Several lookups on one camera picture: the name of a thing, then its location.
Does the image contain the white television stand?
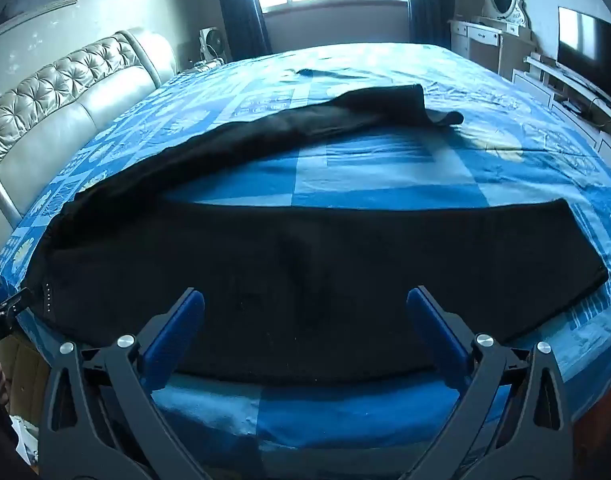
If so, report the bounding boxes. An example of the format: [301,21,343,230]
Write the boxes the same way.
[510,55,611,161]

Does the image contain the tufted leather headboard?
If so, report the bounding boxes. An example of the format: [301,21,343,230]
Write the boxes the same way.
[0,27,179,231]

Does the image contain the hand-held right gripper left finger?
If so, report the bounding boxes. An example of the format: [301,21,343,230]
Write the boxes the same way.
[38,287,211,480]

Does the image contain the blue patterned bedsheet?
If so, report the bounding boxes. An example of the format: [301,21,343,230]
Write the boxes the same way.
[0,42,611,466]

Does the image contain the black pants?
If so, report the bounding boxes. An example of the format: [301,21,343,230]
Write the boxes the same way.
[23,84,610,386]

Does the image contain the small white fan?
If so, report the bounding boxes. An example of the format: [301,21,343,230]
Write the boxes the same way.
[198,26,234,63]

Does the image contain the flat screen television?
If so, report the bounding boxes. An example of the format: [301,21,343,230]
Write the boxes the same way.
[557,6,611,106]

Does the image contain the dark curtain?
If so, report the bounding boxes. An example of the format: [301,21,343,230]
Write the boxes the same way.
[408,0,456,48]
[213,0,271,61]

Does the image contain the white dressing table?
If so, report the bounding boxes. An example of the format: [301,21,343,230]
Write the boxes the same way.
[448,17,533,78]

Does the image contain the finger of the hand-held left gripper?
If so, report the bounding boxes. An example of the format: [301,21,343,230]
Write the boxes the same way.
[0,290,30,347]

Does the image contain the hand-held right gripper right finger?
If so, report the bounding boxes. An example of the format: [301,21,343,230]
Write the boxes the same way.
[406,285,576,480]

